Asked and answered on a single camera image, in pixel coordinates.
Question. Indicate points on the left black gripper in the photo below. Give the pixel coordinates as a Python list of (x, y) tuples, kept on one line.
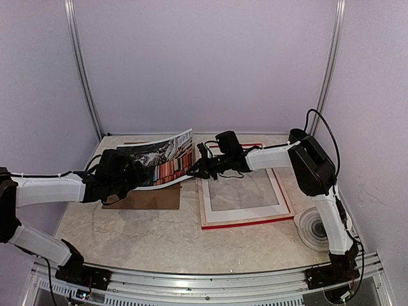
[(136, 180)]

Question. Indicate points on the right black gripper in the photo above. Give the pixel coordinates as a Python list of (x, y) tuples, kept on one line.
[(203, 171)]

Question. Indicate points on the cat and books photo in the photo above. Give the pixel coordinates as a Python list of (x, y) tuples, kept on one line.
[(166, 161)]

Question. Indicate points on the brown backing board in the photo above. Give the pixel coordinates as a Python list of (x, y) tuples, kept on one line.
[(161, 199)]

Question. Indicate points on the clear acrylic sheet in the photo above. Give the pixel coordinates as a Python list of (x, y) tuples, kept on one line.
[(235, 194)]

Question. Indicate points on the white photo mat board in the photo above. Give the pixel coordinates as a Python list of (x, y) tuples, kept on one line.
[(245, 204)]

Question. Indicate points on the red wooden picture frame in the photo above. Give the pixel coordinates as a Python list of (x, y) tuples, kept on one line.
[(248, 216)]

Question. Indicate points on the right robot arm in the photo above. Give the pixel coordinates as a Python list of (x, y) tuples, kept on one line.
[(316, 175)]

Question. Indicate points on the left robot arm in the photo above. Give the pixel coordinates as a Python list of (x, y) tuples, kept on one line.
[(19, 190)]

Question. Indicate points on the dark green mug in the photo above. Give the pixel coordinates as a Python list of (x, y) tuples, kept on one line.
[(296, 135)]

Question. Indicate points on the clear glass plate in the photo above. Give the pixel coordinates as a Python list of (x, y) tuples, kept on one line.
[(311, 231)]

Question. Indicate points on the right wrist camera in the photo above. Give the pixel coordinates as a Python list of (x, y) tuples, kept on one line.
[(204, 151)]

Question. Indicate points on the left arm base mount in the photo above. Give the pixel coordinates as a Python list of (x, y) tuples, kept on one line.
[(88, 276)]

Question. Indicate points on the front aluminium rail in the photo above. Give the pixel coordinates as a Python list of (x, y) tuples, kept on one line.
[(135, 287)]

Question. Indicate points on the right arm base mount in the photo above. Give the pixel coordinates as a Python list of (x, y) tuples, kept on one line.
[(324, 276)]

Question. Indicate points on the left aluminium post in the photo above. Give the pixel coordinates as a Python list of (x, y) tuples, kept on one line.
[(69, 6)]

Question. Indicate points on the aluminium post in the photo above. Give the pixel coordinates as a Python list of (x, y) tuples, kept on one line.
[(69, 6), (332, 55)]

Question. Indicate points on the right aluminium post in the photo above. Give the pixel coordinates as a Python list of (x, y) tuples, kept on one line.
[(332, 55)]

